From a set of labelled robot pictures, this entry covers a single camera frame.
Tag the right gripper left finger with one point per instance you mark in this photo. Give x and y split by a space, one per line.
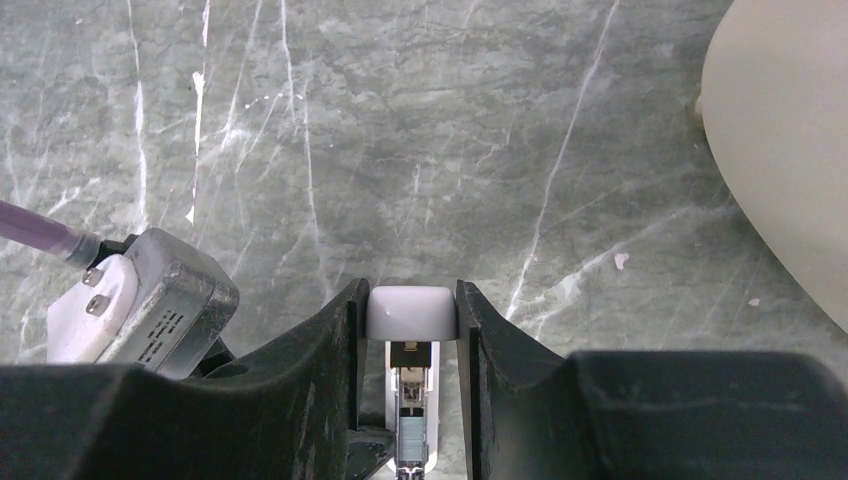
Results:
288 410

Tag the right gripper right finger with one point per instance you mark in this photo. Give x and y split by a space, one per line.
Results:
529 413

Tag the cream cylindrical container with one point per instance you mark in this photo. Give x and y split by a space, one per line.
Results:
774 107

